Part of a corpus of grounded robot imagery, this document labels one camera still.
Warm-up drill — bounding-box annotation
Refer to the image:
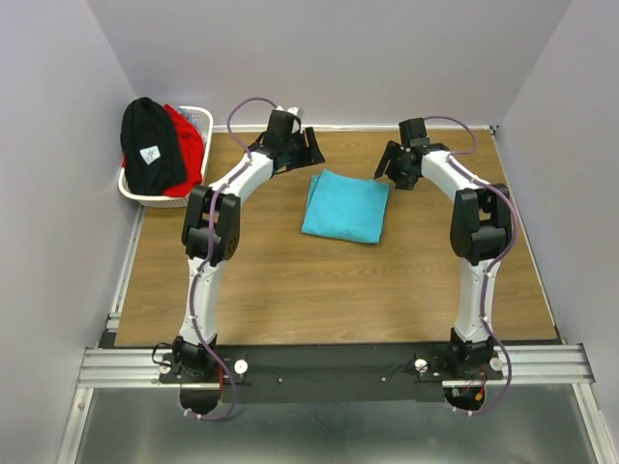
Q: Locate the cyan t shirt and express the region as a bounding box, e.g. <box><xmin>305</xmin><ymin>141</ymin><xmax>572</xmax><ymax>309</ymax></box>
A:
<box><xmin>301</xmin><ymin>169</ymin><xmax>390</xmax><ymax>245</ymax></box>

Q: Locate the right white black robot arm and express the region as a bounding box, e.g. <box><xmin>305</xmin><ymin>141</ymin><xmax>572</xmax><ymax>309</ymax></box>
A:
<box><xmin>374</xmin><ymin>118</ymin><xmax>517</xmax><ymax>375</ymax></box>

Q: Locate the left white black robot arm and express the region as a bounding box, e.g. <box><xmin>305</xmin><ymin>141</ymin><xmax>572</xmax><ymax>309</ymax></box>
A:
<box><xmin>172</xmin><ymin>106</ymin><xmax>325</xmax><ymax>376</ymax></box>

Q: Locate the white plastic laundry basket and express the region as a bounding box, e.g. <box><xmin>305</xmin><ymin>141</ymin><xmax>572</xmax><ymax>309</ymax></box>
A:
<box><xmin>118</xmin><ymin>104</ymin><xmax>214</xmax><ymax>209</ymax></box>

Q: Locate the red t shirt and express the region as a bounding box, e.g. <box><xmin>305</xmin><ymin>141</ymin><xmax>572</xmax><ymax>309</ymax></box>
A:
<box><xmin>120</xmin><ymin>97</ymin><xmax>204</xmax><ymax>198</ymax></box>

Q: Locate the grey patterned garment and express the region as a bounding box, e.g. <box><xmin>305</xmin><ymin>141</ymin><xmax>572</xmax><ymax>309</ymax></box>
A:
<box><xmin>176</xmin><ymin>106</ymin><xmax>192</xmax><ymax>123</ymax></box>

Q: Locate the black t shirt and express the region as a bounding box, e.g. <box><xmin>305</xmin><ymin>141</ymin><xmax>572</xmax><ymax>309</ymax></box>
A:
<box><xmin>120</xmin><ymin>97</ymin><xmax>187</xmax><ymax>196</ymax></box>

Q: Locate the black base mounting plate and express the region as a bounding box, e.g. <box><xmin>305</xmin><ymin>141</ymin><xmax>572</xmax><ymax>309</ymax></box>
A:
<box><xmin>152</xmin><ymin>340</ymin><xmax>505</xmax><ymax>419</ymax></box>

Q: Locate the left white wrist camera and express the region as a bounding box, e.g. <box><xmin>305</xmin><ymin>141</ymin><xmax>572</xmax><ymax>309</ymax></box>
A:
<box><xmin>277</xmin><ymin>105</ymin><xmax>304</xmax><ymax>119</ymax></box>

